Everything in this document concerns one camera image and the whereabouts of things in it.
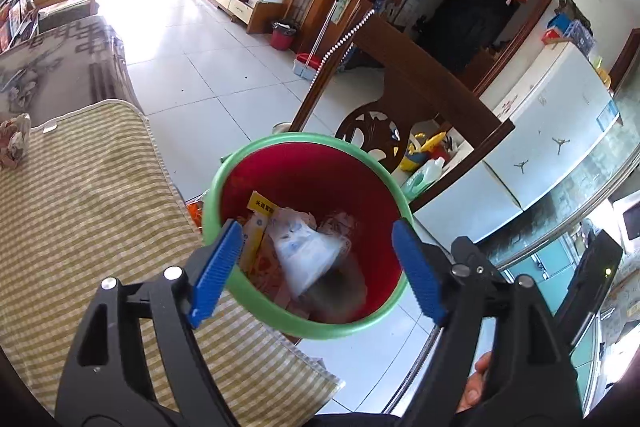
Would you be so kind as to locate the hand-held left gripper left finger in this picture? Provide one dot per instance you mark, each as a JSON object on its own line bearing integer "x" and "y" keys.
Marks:
{"x": 217, "y": 274}

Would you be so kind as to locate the blue plastic crate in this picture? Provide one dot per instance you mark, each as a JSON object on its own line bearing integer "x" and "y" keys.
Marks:
{"x": 575, "y": 34}

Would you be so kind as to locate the mop with red head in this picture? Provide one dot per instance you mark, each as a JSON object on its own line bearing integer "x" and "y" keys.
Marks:
{"x": 310, "y": 64}

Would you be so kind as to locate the dark bag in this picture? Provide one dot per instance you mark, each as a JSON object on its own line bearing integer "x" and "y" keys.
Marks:
{"x": 575, "y": 9}

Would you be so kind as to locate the carved wooden chair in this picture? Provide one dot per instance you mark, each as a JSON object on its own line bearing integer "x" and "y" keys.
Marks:
{"x": 430, "y": 92}

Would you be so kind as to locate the red patterned paper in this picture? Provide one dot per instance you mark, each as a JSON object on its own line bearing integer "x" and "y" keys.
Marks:
{"x": 339, "y": 224}

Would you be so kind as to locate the crumpled floral paper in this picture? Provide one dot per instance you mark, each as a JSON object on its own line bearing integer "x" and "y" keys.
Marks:
{"x": 14, "y": 142}

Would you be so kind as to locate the white refrigerator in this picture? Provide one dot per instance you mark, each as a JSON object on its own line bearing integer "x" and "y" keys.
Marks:
{"x": 545, "y": 127}

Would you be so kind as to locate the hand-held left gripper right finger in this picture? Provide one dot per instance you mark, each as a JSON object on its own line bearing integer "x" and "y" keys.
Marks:
{"x": 419, "y": 277}

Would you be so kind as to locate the white microwave oven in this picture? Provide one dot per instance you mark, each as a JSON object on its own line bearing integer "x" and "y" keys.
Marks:
{"x": 629, "y": 222}

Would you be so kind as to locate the green striped blanket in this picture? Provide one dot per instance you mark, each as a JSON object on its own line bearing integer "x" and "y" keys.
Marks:
{"x": 90, "y": 207}

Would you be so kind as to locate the dark patterned blanket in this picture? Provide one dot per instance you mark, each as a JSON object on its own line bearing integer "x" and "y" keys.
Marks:
{"x": 60, "y": 57}

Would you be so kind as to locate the green detergent bottle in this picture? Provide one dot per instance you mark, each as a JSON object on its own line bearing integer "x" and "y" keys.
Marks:
{"x": 425, "y": 177}

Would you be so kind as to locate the orange packet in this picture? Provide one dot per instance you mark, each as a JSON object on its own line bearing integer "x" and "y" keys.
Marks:
{"x": 195, "y": 212}

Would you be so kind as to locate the person's right hand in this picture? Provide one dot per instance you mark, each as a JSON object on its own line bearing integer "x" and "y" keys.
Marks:
{"x": 475, "y": 382}

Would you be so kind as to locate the white plastic bag trash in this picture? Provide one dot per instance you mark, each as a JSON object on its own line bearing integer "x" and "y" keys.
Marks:
{"x": 305, "y": 252}

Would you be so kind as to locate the yellow packet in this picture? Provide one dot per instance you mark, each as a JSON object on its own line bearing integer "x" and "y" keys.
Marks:
{"x": 260, "y": 217}

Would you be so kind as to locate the red bin with green rim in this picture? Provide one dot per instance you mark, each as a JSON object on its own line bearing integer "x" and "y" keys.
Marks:
{"x": 320, "y": 177}

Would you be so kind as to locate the yellow toy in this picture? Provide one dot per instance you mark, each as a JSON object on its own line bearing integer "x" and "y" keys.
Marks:
{"x": 425, "y": 149}

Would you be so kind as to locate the small red waste bucket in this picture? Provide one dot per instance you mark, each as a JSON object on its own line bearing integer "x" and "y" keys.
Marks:
{"x": 283, "y": 38}

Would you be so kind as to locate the metal bowl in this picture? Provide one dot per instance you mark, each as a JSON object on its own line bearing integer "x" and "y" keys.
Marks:
{"x": 282, "y": 128}

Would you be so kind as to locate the row of picture books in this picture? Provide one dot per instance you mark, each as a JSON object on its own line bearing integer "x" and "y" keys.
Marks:
{"x": 17, "y": 19}

